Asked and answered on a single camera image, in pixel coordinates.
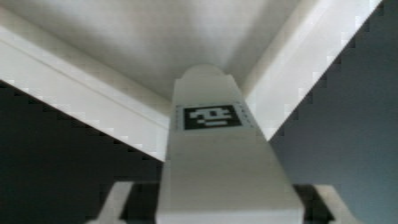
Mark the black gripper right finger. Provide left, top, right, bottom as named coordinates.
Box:
left=293, top=184, right=365, bottom=224

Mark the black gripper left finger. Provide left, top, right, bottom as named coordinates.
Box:
left=87, top=181, right=158, bottom=224

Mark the white desk leg with tag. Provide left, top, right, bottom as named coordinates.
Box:
left=155, top=64, right=304, bottom=224

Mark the white desk top tray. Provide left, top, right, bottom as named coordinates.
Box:
left=0, top=0, right=382, bottom=133

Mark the white front fence rail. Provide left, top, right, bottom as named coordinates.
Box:
left=0, top=42, right=167, bottom=161

